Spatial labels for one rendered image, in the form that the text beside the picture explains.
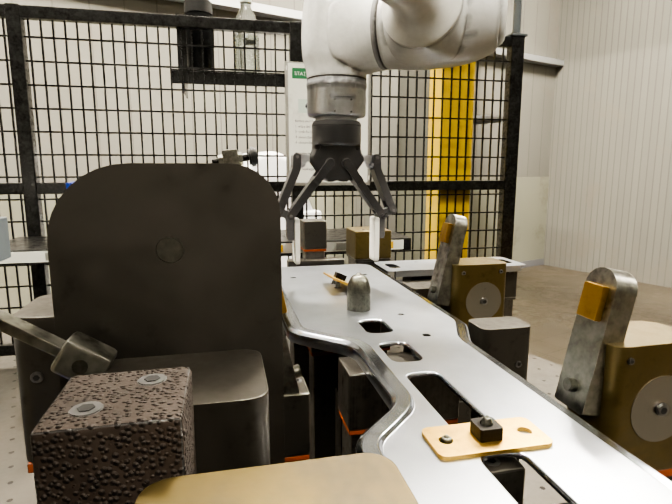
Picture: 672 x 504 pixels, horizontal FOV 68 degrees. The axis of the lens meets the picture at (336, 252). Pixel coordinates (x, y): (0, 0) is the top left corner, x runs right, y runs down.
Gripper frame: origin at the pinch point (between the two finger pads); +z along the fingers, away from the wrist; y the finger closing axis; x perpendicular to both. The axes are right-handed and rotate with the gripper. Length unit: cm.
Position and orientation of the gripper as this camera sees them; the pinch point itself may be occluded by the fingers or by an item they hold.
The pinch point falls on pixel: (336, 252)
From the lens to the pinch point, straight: 79.0
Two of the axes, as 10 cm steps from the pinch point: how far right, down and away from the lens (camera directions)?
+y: 9.7, -0.3, 2.2
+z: 0.0, 9.9, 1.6
